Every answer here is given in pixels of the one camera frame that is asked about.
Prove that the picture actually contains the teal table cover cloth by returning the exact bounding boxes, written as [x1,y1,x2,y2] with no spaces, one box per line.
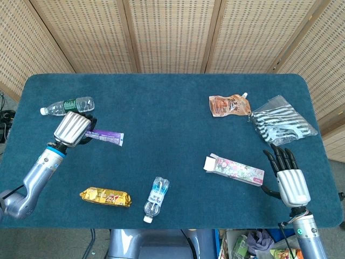
[0,73,342,230]

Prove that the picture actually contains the purple cloth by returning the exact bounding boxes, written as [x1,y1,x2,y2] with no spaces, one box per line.
[246,229,275,256]

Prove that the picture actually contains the green label water bottle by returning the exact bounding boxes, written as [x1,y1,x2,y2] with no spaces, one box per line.
[40,96,95,117]

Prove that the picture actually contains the orange snack package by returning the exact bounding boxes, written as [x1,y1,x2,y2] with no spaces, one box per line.
[270,248,304,259]

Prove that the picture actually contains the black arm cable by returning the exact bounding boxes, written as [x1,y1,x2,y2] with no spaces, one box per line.
[278,221,295,259]
[7,184,27,194]

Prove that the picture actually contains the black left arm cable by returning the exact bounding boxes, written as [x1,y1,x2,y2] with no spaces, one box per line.
[7,184,27,194]

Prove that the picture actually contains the woven bamboo folding screen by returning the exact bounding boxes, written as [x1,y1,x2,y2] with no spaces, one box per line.
[0,0,345,162]

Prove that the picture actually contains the green snack package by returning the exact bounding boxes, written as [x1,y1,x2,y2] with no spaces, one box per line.
[231,234,249,259]

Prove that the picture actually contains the floral pink box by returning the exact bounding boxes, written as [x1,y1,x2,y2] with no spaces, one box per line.
[204,153,265,187]

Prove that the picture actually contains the grey robot torso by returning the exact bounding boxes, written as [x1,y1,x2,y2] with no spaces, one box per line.
[107,229,216,259]

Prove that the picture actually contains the striped plastic bag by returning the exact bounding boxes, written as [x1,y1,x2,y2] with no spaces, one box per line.
[247,95,319,148]

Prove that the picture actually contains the gold biscuit package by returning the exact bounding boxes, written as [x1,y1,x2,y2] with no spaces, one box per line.
[79,187,133,208]

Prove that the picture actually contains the black floor cables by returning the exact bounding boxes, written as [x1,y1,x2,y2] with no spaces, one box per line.
[0,91,16,144]

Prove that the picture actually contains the brown spout pouch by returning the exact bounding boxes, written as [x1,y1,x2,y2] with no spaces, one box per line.
[209,92,252,118]

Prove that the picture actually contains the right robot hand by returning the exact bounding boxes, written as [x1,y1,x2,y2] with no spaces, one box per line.
[260,143,311,208]

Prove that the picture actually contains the blue label water bottle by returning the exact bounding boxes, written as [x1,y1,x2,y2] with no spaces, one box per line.
[143,176,170,224]

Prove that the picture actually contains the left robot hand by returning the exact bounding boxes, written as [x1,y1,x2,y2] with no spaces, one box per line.
[53,111,98,148]

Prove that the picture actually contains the purple toothpaste tube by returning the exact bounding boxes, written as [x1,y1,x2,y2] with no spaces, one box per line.
[85,129,125,147]

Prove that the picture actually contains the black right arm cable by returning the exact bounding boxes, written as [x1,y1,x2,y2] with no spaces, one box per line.
[278,221,295,259]

